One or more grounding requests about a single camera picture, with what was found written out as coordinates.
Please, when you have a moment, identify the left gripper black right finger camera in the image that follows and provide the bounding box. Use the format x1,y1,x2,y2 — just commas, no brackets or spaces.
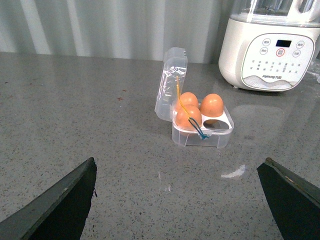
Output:
257,157,320,240

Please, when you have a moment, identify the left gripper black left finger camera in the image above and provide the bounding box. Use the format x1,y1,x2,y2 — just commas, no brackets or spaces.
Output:
0,157,97,240

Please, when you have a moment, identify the clear plastic egg box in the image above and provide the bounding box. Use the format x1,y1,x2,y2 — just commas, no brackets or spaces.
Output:
154,47,234,148

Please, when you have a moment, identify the brown egg back right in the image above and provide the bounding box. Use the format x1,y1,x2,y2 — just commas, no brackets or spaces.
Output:
200,93,224,118

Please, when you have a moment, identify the brown egg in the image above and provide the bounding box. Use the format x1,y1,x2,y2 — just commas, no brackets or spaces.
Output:
175,92,199,112
175,105,202,130
200,93,224,118

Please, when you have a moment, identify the brown egg front left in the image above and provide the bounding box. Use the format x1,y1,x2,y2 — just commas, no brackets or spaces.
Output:
175,105,202,130

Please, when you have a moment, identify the brown egg back left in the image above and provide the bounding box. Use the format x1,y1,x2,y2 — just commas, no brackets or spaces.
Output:
175,92,199,112

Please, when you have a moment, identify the white soy milk maker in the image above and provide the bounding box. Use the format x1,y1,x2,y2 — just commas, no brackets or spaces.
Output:
218,0,320,92

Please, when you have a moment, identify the yellow and blue string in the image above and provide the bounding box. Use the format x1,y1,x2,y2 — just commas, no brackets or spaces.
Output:
175,75,210,141

